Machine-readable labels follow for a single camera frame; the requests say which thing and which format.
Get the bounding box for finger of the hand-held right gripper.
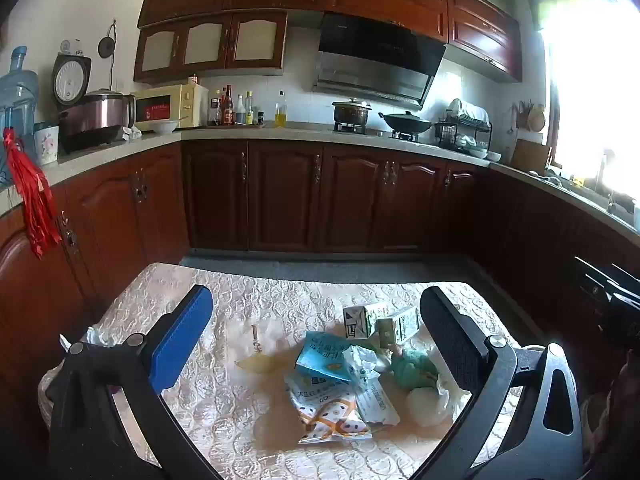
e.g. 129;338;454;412
574;256;622;307

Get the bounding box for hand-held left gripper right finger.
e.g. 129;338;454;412
412;286;585;480

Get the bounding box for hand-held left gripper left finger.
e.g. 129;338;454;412
46;285;223;480

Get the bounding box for green white wrapper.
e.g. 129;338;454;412
390;347;441;391

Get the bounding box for blue snack packet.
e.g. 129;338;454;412
295;331;362;384

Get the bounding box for green white carton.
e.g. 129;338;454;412
376;305;422;347

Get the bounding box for crumpled white plastic bag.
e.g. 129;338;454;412
405;375;472;428

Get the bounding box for quilted cream table cloth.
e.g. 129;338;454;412
37;262;541;480

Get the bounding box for crumpled white tissue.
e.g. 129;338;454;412
344;345;382;386

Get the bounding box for white printed packet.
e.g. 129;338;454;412
357;377;401;426

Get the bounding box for white black carton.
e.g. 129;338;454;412
343;302;391;339

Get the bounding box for metal faucet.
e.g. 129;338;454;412
595;149;617;196

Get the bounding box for white orange snack packet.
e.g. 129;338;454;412
285;372;374;445

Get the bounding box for wooden cutting board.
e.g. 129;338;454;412
510;139;552;175

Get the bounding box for hanging woven basket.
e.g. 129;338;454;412
515;100;547;134

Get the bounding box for wooden lower kitchen cabinets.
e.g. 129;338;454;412
0;140;640;411

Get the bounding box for bright window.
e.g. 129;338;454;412
540;0;640;196

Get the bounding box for black dish rack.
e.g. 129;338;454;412
434;99;494;154

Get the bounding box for red tassel ornament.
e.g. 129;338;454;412
2;127;63;260

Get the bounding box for black wok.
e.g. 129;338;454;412
378;111;432;136

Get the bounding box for cream microwave oven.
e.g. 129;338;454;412
131;84;209;132

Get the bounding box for floral white mug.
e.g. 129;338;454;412
33;122;60;166

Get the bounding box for silver rice cooker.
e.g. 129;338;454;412
60;91;136;154

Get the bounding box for dark cooking pot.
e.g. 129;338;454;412
332;98;374;129

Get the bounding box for round dial kitchen scale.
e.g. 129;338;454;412
51;52;93;111

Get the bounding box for blue water jug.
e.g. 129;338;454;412
0;46;40;181

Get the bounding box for black range hood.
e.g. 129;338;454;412
312;12;447;109

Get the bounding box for dark round hanging utensil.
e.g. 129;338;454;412
97;22;119;60

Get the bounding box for glass door wall cabinet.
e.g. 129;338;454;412
133;10;289;84

